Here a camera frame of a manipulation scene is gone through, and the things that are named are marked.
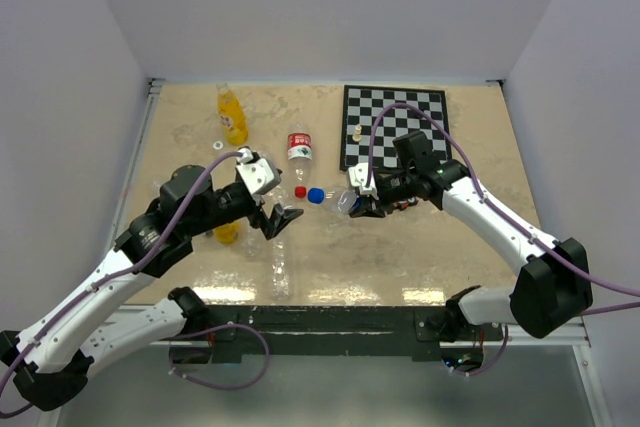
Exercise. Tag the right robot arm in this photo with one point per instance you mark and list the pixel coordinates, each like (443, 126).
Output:
(550, 287)

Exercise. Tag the black white chessboard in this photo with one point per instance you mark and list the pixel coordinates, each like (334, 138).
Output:
(362, 105)

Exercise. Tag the cartoon fridge magnet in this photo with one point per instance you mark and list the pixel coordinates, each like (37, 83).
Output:
(403, 205)

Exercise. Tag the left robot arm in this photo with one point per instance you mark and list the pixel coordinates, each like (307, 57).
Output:
(52, 361)

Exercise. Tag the blue cap Pepsi bottle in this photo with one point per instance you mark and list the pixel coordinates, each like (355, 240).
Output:
(339, 200)

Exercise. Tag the long clear crushed bottle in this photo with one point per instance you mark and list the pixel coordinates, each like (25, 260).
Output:
(281, 277)

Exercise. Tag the yellow tea bottle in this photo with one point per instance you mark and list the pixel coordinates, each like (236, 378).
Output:
(232, 116)

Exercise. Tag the red label clear bottle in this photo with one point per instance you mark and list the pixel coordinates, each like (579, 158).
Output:
(300, 158)

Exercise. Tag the upright clear bottle white cap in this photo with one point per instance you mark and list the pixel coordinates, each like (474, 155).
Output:
(251, 241)

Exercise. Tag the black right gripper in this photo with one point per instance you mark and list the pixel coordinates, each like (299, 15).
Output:
(369, 208)

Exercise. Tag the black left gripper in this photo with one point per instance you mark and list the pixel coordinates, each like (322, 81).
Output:
(278, 218)

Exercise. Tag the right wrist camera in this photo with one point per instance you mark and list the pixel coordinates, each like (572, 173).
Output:
(360, 181)

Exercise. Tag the white chess piece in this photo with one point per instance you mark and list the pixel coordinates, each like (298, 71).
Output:
(357, 134)

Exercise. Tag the black base frame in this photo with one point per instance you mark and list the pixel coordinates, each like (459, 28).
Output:
(356, 331)

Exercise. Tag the clear bottle far left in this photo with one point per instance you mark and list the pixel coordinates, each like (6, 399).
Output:
(155, 185)

